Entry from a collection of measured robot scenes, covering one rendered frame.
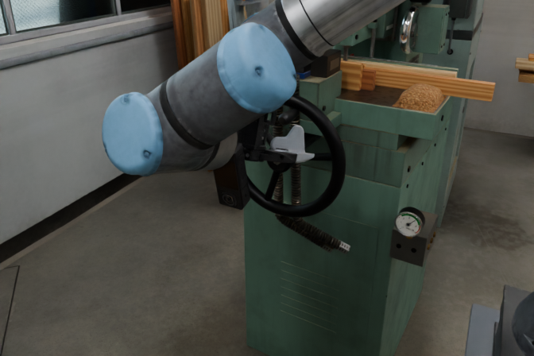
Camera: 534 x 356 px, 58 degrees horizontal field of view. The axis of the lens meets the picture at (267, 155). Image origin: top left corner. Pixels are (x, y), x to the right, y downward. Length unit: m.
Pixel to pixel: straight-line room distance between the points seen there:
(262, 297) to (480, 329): 0.70
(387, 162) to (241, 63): 0.72
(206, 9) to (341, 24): 2.05
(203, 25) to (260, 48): 2.15
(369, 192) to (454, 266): 1.06
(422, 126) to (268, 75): 0.66
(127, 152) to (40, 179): 1.79
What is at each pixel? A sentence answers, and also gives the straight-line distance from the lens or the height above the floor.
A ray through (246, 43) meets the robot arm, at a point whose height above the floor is 1.14.
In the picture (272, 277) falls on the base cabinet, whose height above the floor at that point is 0.32.
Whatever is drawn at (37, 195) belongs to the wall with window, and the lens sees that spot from 2.33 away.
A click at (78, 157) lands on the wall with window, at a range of 2.43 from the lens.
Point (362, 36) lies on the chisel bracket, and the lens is 1.28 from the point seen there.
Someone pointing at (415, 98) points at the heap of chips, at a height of 0.92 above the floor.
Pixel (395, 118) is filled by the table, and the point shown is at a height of 0.88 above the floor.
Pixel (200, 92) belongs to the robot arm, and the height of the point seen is 1.10.
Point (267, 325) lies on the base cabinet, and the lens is 1.61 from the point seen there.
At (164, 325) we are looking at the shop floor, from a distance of 1.83.
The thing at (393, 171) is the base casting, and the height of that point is 0.75.
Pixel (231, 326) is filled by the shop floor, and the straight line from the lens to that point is 1.79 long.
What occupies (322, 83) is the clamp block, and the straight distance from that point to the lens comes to 1.05.
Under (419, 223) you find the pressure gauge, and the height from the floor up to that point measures 0.67.
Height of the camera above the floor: 1.23
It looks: 24 degrees down
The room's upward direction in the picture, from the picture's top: straight up
